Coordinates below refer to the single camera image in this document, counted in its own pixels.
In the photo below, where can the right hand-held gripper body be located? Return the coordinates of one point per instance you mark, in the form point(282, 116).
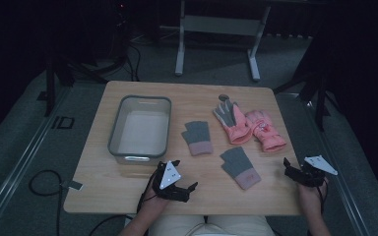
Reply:
point(311, 177)

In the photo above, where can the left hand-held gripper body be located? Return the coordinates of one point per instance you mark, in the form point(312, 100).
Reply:
point(170, 175)

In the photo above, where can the grey knit glove pink cuff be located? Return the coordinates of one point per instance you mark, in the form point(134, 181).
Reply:
point(197, 137)
point(239, 167)

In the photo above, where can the pink glove with print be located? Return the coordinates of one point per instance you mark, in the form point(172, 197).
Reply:
point(265, 131)

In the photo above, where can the clear plastic bin grey rim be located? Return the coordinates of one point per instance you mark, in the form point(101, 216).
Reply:
point(141, 131)

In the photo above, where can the pink glove grey palm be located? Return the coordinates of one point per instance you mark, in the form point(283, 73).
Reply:
point(234, 123)

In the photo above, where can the person's right hand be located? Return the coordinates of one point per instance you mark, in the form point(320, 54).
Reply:
point(310, 198)

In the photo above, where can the person's left hand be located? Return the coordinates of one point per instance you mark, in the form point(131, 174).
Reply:
point(154, 202)

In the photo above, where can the person's beige pants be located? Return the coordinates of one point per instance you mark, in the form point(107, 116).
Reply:
point(210, 226)

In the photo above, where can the black tripod stand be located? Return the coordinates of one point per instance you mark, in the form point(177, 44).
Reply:
point(318, 88)
point(65, 70)

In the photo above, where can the small grey plug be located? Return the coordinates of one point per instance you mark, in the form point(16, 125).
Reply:
point(75, 185)

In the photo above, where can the metal floor rail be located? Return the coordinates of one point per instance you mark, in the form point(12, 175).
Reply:
point(338, 183)
point(19, 167)

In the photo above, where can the white metal desk frame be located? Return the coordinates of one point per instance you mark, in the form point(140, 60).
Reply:
point(223, 24)

